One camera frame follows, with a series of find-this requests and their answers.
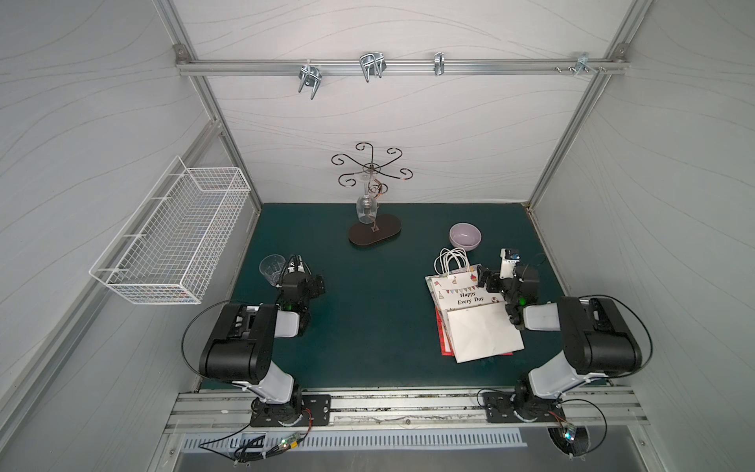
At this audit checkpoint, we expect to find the clear glass tumbler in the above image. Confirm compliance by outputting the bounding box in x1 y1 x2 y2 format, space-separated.
259 254 288 287

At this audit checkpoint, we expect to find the slotted cable duct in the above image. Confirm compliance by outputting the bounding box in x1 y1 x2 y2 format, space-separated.
181 427 527 455

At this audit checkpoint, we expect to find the white wire wall basket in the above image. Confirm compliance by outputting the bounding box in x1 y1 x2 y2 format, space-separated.
88 157 251 305

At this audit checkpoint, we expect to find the white printed paper bag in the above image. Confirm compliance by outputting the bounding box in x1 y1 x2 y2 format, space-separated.
426 248 524 364

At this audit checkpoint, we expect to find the green felt table mat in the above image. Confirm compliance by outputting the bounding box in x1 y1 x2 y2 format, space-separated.
233 204 563 389

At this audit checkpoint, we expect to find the red paper bag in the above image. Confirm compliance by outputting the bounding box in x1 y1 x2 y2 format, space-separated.
436 304 524 363

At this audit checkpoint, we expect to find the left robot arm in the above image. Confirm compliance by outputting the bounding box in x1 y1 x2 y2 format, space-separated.
198 255 326 426

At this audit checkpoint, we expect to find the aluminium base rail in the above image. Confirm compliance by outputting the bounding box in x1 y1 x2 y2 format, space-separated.
164 387 650 434

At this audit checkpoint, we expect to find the aluminium top rail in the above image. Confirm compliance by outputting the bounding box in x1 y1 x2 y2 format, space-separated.
177 57 630 77

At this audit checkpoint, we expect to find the metal hook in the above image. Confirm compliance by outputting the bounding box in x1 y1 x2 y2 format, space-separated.
298 63 322 100
359 52 387 83
434 52 446 77
554 52 607 77

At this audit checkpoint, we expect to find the pink ceramic bowl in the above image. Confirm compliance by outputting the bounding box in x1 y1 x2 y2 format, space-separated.
448 222 483 252

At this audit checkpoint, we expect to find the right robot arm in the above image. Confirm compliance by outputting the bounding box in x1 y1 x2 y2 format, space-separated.
475 264 650 424

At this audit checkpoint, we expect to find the floral print paper bag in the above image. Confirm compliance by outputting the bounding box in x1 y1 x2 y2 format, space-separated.
434 303 454 356

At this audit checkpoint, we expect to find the clear wine glass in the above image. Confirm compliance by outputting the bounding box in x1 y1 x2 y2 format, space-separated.
356 172 378 225

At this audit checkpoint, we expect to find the black metal cup tree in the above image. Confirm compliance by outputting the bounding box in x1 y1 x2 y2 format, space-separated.
330 142 414 248

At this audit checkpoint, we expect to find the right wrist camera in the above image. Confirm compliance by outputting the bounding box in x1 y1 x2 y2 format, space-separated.
499 248 521 279

